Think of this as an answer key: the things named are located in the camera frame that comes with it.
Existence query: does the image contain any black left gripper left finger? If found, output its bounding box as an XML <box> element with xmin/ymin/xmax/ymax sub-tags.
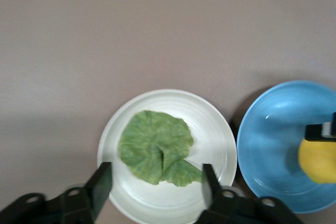
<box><xmin>0</xmin><ymin>162</ymin><xmax>114</xmax><ymax>224</ymax></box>

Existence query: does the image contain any beige plate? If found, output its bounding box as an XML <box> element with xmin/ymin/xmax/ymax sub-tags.
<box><xmin>97</xmin><ymin>89</ymin><xmax>238</xmax><ymax>224</ymax></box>

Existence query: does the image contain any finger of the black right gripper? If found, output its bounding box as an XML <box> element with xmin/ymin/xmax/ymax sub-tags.
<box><xmin>305</xmin><ymin>112</ymin><xmax>336</xmax><ymax>141</ymax></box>

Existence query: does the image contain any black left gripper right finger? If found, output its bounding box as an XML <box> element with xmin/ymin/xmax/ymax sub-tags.
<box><xmin>193</xmin><ymin>163</ymin><xmax>303</xmax><ymax>224</ymax></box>

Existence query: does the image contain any yellow lemon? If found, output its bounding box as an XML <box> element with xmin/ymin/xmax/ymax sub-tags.
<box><xmin>298</xmin><ymin>137</ymin><xmax>336</xmax><ymax>185</ymax></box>

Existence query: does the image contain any blue plate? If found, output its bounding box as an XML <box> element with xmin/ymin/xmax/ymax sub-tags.
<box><xmin>236</xmin><ymin>80</ymin><xmax>336</xmax><ymax>214</ymax></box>

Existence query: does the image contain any green lettuce leaf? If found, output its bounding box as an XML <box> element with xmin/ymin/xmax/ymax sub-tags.
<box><xmin>117</xmin><ymin>110</ymin><xmax>204</xmax><ymax>187</ymax></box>

